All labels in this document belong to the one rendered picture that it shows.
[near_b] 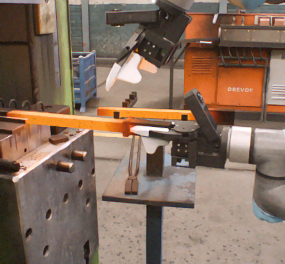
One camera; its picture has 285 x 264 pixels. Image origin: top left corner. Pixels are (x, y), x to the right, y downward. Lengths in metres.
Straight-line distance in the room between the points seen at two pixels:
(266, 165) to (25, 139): 0.56
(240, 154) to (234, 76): 3.63
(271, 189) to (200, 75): 3.63
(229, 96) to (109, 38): 4.89
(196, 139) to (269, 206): 0.20
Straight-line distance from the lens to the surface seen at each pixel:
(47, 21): 1.17
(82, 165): 1.04
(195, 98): 0.70
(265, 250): 2.12
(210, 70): 4.30
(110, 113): 1.11
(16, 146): 0.86
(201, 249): 2.05
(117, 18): 0.72
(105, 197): 1.15
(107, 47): 8.73
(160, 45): 0.69
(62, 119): 0.84
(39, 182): 0.86
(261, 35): 4.14
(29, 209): 0.84
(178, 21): 0.69
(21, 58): 1.17
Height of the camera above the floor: 1.25
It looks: 18 degrees down
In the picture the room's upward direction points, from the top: straight up
